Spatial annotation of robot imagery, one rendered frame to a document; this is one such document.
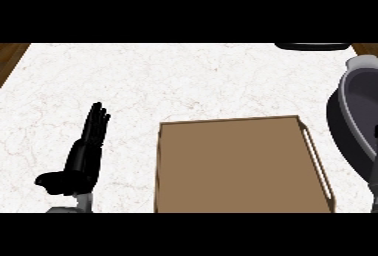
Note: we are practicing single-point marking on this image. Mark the brown wooden tray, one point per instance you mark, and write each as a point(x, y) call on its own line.
point(237, 166)

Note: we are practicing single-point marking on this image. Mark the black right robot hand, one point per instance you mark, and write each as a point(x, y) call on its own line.
point(376, 190)

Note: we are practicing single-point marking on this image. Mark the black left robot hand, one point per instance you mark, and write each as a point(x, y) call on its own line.
point(85, 160)

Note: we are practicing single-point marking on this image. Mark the dark grey pot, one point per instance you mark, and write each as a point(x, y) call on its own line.
point(355, 110)

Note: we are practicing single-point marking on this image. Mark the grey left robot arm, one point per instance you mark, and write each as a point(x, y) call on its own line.
point(83, 203)

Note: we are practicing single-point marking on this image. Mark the black rounded appliance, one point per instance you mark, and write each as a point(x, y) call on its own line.
point(311, 46)

